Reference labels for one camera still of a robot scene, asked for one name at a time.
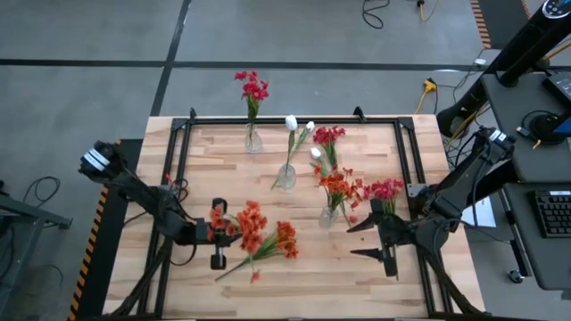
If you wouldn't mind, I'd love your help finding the black tower fan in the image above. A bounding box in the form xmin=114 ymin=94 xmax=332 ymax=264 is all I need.
xmin=435 ymin=0 xmax=571 ymax=138

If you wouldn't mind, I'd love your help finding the slim conical glass vase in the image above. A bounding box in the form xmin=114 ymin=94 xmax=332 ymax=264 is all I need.
xmin=244 ymin=123 xmax=264 ymax=155

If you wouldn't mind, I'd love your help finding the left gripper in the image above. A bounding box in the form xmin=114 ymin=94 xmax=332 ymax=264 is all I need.
xmin=176 ymin=198 xmax=244 ymax=271

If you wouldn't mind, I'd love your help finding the single orange flower sprig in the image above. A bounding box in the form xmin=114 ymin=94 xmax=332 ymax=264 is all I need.
xmin=339 ymin=200 xmax=360 ymax=226

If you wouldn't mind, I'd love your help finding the round ribbed glass vase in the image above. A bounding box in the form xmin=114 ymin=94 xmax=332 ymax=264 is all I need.
xmin=277 ymin=163 xmax=297 ymax=191

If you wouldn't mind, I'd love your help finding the grey desk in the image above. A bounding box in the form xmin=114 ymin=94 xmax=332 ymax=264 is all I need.
xmin=481 ymin=70 xmax=571 ymax=291

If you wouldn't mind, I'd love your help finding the black mat with hazard stripes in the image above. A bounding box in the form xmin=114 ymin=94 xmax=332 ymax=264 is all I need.
xmin=66 ymin=138 xmax=145 ymax=321

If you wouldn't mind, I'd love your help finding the white artificial tulip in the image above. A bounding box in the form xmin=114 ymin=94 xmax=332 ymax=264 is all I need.
xmin=283 ymin=114 xmax=299 ymax=173
xmin=310 ymin=146 xmax=330 ymax=178
xmin=270 ymin=120 xmax=317 ymax=191

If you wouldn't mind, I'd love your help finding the black floor mat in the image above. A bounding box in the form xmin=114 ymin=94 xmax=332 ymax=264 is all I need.
xmin=479 ymin=0 xmax=548 ymax=50

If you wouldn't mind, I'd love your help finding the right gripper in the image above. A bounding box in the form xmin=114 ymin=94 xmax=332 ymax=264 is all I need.
xmin=346 ymin=199 xmax=423 ymax=277

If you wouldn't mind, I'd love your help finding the black metal table frame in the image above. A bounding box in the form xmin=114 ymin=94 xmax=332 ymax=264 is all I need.
xmin=103 ymin=105 xmax=487 ymax=320

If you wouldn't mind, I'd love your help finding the orange artificial flower bunch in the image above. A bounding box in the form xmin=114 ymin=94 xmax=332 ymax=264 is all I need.
xmin=207 ymin=199 xmax=269 ymax=285
xmin=214 ymin=220 xmax=301 ymax=283
xmin=311 ymin=165 xmax=366 ymax=215

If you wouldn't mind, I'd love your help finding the pink artificial flower bunch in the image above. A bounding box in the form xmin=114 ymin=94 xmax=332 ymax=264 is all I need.
xmin=362 ymin=177 xmax=406 ymax=216
xmin=311 ymin=125 xmax=347 ymax=170
xmin=234 ymin=69 xmax=271 ymax=139

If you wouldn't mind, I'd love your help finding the grey metal stand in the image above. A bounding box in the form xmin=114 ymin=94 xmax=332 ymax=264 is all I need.
xmin=0 ymin=177 xmax=74 ymax=321

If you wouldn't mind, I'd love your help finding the white paper sheet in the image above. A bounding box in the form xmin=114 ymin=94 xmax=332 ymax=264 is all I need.
xmin=461 ymin=195 xmax=497 ymax=228

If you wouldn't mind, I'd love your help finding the yellow floor cable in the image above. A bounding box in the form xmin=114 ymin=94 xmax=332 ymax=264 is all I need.
xmin=416 ymin=0 xmax=442 ymax=23

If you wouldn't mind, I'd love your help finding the black keyboard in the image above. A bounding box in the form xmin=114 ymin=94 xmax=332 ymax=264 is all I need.
xmin=527 ymin=190 xmax=571 ymax=239

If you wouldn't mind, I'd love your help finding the diamond cut glass vase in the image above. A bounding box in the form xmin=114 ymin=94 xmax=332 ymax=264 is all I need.
xmin=318 ymin=205 xmax=340 ymax=230

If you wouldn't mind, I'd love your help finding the dark grey electronic box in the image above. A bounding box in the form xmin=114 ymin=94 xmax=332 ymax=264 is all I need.
xmin=542 ymin=70 xmax=571 ymax=106

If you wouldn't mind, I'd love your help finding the yellow power plug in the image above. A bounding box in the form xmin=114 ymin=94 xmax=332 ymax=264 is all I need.
xmin=413 ymin=78 xmax=439 ymax=115

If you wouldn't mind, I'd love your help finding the black floor cable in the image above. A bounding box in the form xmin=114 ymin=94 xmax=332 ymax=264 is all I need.
xmin=360 ymin=0 xmax=392 ymax=30
xmin=21 ymin=176 xmax=62 ymax=207

